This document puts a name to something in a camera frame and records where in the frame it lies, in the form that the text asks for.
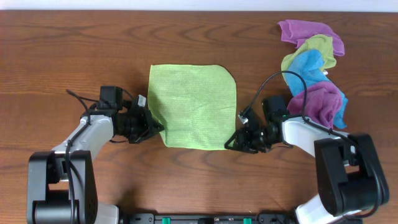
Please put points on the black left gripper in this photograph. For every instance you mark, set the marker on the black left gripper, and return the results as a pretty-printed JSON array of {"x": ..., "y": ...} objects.
[{"x": 145, "y": 123}]

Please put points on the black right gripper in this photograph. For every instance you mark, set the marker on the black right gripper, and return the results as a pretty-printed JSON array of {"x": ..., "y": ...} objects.
[{"x": 249, "y": 139}]

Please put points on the light green microfiber cloth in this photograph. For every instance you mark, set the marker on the light green microfiber cloth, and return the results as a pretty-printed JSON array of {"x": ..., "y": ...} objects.
[{"x": 196, "y": 104}]

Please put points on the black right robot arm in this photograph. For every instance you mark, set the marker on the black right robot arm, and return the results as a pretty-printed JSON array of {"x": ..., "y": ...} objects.
[{"x": 350, "y": 180}]

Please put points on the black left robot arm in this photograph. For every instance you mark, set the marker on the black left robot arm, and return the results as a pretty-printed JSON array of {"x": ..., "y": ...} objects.
[{"x": 61, "y": 182}]

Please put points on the purple cloth near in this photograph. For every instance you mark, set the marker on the purple cloth near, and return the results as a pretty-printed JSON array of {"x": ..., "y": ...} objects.
[{"x": 323, "y": 103}]

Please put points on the purple cloth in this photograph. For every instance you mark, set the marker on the purple cloth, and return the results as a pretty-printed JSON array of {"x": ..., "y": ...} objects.
[
  {"x": 297, "y": 32},
  {"x": 323, "y": 103}
]

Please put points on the purple cloth far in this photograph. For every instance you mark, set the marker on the purple cloth far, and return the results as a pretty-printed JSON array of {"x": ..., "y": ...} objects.
[{"x": 297, "y": 32}]

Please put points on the green cloth in pile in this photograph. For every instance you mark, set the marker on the green cloth in pile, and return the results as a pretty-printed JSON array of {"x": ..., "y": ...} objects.
[{"x": 320, "y": 46}]

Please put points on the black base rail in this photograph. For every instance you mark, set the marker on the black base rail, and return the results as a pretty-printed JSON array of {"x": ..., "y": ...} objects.
[{"x": 262, "y": 218}]

